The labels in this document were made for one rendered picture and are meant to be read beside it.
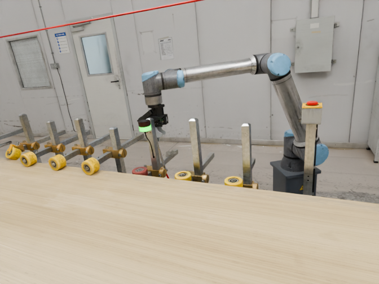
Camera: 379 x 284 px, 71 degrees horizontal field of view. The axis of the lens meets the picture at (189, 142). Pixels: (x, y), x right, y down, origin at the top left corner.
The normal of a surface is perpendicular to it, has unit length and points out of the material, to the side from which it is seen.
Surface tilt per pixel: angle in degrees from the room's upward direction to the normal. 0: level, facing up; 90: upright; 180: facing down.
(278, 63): 83
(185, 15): 90
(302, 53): 90
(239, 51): 90
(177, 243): 0
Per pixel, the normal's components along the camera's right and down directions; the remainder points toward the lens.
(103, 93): -0.36, 0.35
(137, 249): -0.10, -0.94
